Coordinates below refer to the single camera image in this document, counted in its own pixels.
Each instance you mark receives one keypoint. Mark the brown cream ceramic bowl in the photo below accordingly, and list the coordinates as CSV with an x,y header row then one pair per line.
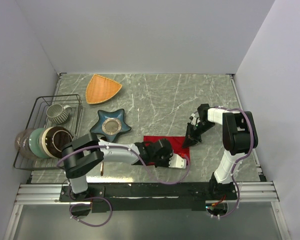
x,y
53,139

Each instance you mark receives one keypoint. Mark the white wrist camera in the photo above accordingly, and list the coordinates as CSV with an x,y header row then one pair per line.
x,y
194,119
177,162

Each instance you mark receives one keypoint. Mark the grey ribbed mug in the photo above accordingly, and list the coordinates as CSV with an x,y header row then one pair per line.
x,y
58,114

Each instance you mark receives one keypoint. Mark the clear glass bowl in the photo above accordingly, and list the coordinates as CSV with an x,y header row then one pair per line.
x,y
21,144

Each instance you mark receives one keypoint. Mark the blue star-shaped dish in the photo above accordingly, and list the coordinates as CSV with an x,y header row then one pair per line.
x,y
110,124

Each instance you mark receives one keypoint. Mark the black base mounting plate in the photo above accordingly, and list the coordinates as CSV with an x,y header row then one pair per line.
x,y
137,196

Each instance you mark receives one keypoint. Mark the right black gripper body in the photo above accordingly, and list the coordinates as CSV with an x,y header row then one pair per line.
x,y
201,127

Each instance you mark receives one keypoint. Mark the black wire dish rack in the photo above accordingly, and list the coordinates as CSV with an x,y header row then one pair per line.
x,y
38,119

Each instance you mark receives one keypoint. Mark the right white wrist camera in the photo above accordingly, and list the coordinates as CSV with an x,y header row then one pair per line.
x,y
194,119

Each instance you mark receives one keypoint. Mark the aluminium frame rail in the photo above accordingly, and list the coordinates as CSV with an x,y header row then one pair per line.
x,y
35,194

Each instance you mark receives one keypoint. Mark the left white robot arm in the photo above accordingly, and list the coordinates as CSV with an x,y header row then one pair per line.
x,y
80,156

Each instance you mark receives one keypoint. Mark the orange woven basket tray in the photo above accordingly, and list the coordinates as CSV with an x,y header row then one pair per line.
x,y
101,89

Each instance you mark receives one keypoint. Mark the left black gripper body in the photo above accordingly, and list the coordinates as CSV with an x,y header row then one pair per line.
x,y
162,161

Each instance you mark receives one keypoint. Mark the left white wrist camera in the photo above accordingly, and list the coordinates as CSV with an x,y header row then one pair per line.
x,y
177,162

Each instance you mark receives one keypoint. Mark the copper spoon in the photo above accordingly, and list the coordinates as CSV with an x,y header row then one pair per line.
x,y
102,169

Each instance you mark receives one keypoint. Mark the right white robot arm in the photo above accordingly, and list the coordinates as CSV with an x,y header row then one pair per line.
x,y
239,138

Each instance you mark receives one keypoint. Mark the green ceramic bowl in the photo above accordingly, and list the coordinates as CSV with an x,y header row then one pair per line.
x,y
34,144

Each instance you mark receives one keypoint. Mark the red cloth napkin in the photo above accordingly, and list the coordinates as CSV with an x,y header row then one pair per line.
x,y
175,141

